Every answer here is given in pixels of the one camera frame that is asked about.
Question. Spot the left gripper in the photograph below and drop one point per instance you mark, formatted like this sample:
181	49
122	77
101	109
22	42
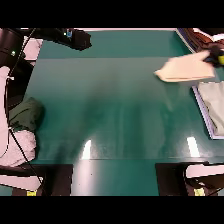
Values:
80	39

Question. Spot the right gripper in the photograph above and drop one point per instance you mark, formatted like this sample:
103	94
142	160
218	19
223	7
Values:
216	53

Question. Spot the cream garment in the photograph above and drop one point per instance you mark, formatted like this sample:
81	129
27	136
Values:
186	68

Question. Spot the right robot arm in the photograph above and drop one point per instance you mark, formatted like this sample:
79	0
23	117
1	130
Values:
204	170

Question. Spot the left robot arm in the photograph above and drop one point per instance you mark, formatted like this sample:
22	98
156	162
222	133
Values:
10	41

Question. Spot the brown garment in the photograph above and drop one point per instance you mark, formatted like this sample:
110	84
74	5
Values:
200	38

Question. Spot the grey garment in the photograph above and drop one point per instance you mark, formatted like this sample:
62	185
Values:
215	106

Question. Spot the dark green garment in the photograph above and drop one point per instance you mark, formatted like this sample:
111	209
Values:
26	113

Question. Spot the white garment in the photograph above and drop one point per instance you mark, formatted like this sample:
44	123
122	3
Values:
23	148

